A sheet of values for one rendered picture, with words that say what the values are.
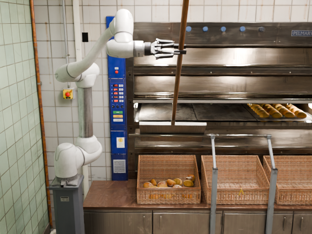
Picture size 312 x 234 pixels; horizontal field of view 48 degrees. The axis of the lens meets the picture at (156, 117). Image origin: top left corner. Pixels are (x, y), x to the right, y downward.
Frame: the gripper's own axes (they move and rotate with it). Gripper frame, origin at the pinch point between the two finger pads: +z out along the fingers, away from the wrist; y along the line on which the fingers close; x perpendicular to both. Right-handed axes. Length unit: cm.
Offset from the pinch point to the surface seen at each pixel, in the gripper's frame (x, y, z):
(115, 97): -126, -38, -50
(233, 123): -143, -20, 62
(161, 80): -119, -53, -8
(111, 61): -105, -63, -53
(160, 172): -170, 21, -7
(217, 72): -112, -57, 44
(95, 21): -84, -92, -67
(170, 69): -111, -59, 1
